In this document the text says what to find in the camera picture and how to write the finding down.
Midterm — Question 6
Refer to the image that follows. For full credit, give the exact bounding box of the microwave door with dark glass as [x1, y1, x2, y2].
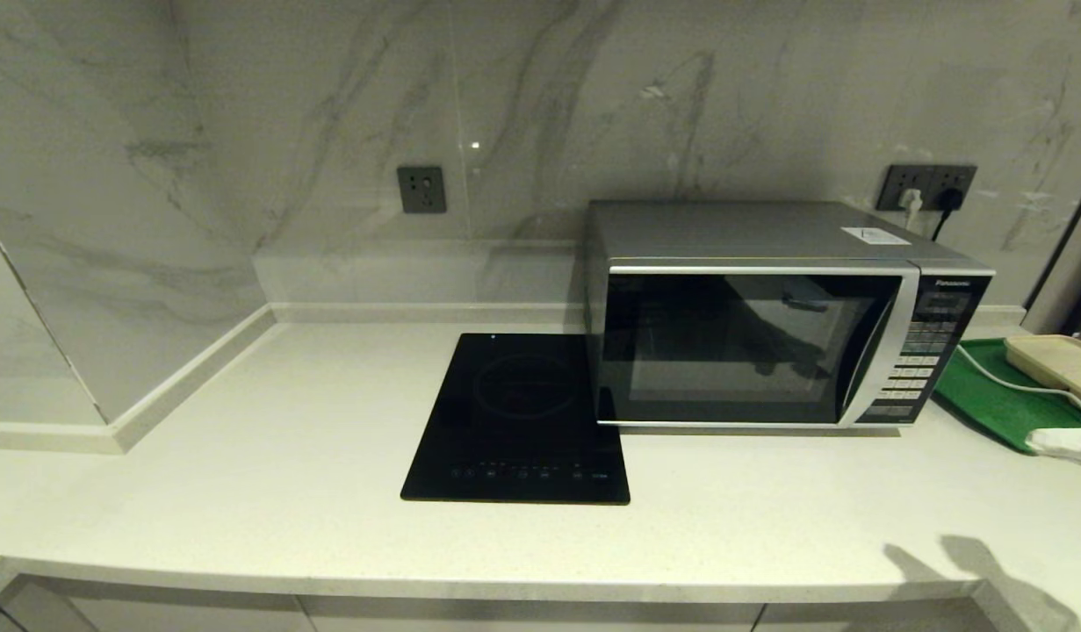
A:
[595, 262, 920, 429]

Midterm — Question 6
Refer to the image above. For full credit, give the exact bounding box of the white paper sheet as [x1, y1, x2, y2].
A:
[840, 226, 912, 246]

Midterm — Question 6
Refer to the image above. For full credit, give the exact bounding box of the silver Panasonic microwave oven body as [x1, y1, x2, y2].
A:
[584, 200, 996, 433]

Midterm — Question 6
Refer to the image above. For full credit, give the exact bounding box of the beige plastic box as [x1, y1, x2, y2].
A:
[1004, 334, 1081, 415]

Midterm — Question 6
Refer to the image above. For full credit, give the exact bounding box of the green plastic tray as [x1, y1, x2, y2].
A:
[933, 338, 1081, 456]

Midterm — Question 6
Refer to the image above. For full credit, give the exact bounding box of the black induction cooktop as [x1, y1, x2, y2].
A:
[400, 334, 631, 506]

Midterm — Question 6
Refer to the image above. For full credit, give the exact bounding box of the grey cabinet side panel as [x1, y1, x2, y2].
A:
[0, 575, 97, 632]

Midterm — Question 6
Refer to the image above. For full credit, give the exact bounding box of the white power cable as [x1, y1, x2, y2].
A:
[957, 344, 1081, 428]

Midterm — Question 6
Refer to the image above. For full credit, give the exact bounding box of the black power plug with cable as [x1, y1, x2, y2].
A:
[930, 187, 963, 244]

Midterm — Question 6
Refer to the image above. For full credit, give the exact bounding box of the grey double wall socket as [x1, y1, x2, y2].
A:
[876, 164, 978, 212]

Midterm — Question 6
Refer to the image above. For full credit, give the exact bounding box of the grey single wall socket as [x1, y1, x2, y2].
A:
[397, 166, 447, 215]

